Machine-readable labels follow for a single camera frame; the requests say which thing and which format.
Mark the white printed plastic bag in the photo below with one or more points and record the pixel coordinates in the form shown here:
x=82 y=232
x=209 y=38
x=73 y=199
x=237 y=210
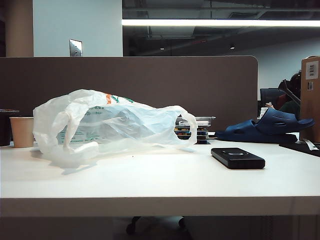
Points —
x=112 y=125

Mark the brown desk partition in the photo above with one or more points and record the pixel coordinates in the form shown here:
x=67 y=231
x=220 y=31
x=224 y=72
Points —
x=175 y=82

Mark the stacked colourful box tray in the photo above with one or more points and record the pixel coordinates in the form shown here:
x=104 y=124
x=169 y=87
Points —
x=201 y=134

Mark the flat blue rubber slipper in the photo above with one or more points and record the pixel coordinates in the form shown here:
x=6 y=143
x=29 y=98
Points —
x=240 y=131

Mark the black computer monitor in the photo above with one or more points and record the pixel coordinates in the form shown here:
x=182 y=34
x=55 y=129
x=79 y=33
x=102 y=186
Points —
x=268 y=96

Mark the tilted blue rubber slipper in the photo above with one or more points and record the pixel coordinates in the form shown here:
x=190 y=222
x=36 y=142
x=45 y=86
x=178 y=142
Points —
x=275 y=120

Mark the long ceiling light strip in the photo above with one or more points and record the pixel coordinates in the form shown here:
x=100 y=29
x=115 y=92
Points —
x=225 y=22

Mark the person in green shirt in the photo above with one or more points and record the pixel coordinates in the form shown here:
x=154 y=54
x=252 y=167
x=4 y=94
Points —
x=291 y=108

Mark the black angled bar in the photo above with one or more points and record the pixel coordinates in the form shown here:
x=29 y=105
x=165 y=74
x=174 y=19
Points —
x=290 y=93

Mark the beige paper cup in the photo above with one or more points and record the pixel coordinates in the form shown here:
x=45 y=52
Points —
x=21 y=132

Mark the black flat mat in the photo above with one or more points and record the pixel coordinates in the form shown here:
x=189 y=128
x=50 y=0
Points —
x=300 y=148

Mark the brown cardboard box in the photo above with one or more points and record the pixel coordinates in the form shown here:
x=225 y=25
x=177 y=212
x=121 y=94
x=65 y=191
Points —
x=311 y=107

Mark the metal wall plate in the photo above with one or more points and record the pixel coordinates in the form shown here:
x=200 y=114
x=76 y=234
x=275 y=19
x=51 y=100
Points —
x=75 y=48

